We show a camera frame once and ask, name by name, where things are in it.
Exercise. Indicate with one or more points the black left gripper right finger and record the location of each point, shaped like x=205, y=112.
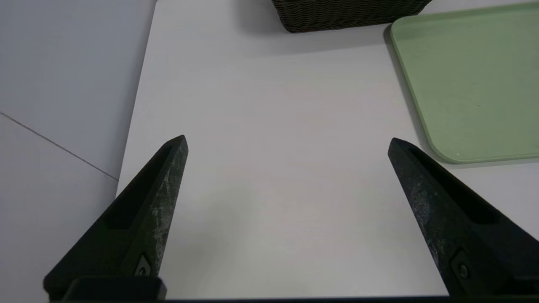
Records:
x=463, y=235

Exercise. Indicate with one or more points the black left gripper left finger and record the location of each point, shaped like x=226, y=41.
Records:
x=134, y=231

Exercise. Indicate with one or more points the dark brown wicker basket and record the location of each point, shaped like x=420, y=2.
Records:
x=349, y=14

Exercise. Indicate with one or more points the light green plastic tray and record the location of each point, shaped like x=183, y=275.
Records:
x=476, y=80

